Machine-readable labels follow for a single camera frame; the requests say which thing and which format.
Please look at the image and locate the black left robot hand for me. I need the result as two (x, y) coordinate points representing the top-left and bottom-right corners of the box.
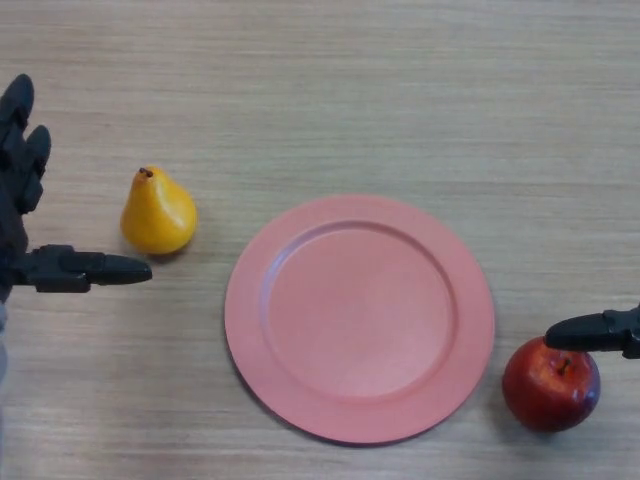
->
(0, 73), (153, 303)

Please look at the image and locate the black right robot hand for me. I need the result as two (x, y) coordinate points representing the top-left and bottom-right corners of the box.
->
(543, 302), (640, 360)

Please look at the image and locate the yellow pear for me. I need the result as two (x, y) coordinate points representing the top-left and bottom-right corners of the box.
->
(119, 165), (199, 256)

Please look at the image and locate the pink round plate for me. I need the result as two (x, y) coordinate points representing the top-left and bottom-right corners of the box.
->
(224, 194), (496, 448)

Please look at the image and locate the red apple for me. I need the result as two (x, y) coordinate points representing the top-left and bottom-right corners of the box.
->
(501, 335), (601, 434)

